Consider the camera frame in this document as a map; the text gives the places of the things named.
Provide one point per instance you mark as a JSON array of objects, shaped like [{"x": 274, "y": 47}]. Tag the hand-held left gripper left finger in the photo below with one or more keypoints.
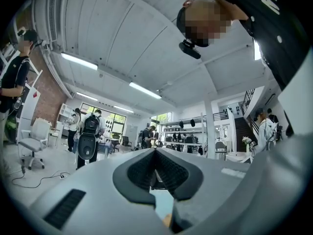
[{"x": 122, "y": 180}]

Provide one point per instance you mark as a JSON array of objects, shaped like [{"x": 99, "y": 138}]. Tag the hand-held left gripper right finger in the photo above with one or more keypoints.
[{"x": 193, "y": 180}]

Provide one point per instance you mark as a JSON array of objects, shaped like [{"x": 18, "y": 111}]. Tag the black office chair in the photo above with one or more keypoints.
[{"x": 126, "y": 141}]

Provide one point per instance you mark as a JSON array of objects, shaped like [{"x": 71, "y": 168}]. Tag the metal storage shelf rack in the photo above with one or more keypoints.
[{"x": 183, "y": 131}]

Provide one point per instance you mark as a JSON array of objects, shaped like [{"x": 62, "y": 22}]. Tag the white column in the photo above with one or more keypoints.
[{"x": 210, "y": 126}]

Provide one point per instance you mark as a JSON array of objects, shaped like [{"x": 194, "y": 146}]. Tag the vase with flowers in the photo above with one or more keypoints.
[{"x": 247, "y": 141}]

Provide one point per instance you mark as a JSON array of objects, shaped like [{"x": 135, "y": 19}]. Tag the dark staircase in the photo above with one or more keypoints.
[{"x": 243, "y": 133}]

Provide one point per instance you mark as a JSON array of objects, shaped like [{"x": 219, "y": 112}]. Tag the long ceiling light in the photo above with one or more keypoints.
[
  {"x": 145, "y": 90},
  {"x": 79, "y": 61},
  {"x": 123, "y": 109},
  {"x": 86, "y": 96}
]

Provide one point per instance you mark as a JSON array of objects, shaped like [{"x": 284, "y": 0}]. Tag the white cabinet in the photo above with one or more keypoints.
[{"x": 64, "y": 114}]

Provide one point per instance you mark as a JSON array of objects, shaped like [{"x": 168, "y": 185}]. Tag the white office chair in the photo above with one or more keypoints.
[{"x": 36, "y": 137}]

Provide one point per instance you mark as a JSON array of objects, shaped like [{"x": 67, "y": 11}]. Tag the person's head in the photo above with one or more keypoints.
[{"x": 207, "y": 21}]

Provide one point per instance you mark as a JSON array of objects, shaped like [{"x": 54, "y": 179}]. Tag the person's black shirt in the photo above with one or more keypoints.
[{"x": 276, "y": 33}]

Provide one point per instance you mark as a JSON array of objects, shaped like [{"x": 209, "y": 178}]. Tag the ceiling air conditioner unit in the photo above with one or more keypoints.
[{"x": 49, "y": 16}]

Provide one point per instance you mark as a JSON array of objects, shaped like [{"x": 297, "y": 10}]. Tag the black head-worn camera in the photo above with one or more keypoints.
[{"x": 189, "y": 50}]

